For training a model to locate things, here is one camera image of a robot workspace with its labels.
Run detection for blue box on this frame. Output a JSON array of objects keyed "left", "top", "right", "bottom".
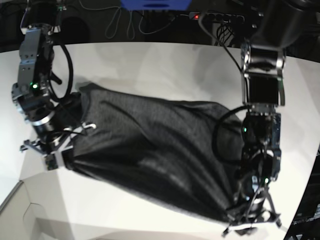
[{"left": 120, "top": 0, "right": 192, "bottom": 11}]

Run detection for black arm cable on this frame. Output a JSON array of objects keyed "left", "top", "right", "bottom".
[{"left": 213, "top": 104, "right": 251, "bottom": 166}]

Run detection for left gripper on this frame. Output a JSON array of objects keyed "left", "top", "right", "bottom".
[{"left": 221, "top": 187, "right": 282, "bottom": 238}]

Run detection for black power strip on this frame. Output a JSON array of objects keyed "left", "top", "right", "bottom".
[{"left": 202, "top": 12, "right": 245, "bottom": 24}]

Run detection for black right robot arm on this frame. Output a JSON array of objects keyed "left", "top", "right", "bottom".
[{"left": 11, "top": 0, "right": 95, "bottom": 171}]

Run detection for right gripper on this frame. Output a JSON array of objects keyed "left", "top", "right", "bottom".
[{"left": 19, "top": 109, "right": 97, "bottom": 171}]

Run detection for grey cables behind table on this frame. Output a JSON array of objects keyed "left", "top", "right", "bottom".
[{"left": 104, "top": 4, "right": 176, "bottom": 40}]

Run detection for grey t-shirt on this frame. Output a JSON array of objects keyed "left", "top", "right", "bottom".
[{"left": 66, "top": 83, "right": 243, "bottom": 222}]

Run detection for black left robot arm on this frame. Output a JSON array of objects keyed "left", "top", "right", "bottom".
[{"left": 219, "top": 0, "right": 320, "bottom": 236}]

